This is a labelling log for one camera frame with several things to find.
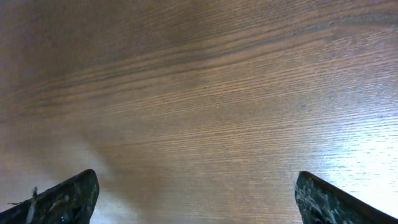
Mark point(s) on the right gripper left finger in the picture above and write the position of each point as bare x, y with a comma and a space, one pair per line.
71, 201

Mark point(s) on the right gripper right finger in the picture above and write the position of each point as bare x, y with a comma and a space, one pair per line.
320, 202

